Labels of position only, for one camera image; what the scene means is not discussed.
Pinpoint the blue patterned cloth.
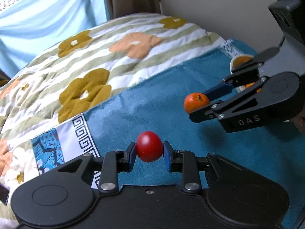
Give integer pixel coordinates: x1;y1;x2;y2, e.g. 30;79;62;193
31;39;304;213

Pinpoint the orange in bowl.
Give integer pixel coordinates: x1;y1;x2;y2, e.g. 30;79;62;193
245;82;263;94

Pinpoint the red cherry tomato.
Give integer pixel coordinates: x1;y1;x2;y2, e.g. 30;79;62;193
136;131;163;162

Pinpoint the cream ceramic fruit bowl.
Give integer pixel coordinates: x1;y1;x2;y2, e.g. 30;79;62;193
229;54;255;91

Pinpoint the small mandarin orange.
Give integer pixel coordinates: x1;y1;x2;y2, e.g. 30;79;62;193
184;93;210;114

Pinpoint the floral striped duvet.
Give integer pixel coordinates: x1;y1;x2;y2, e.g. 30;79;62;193
0;12;227;220

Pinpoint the light blue window sheet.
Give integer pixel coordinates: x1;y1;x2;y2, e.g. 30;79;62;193
1;0;107;77

